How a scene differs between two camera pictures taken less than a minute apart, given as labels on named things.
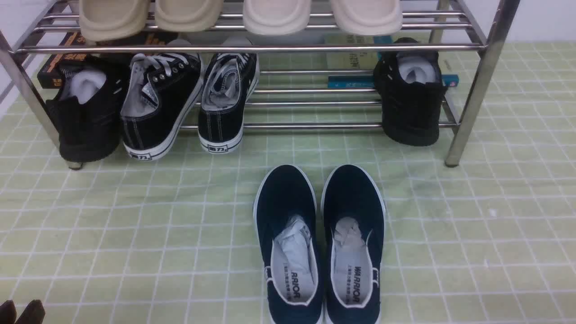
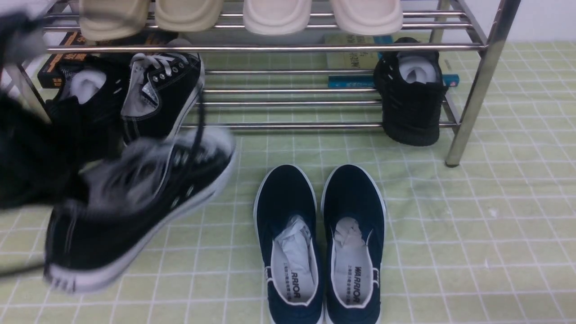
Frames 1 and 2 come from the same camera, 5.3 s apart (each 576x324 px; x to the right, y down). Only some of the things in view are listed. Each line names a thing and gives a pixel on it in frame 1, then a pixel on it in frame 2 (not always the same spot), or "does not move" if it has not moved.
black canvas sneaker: (229, 81) → (133, 190)
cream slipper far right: (368, 17) does not move
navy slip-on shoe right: (353, 236) does not move
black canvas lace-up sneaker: (159, 89) does not move
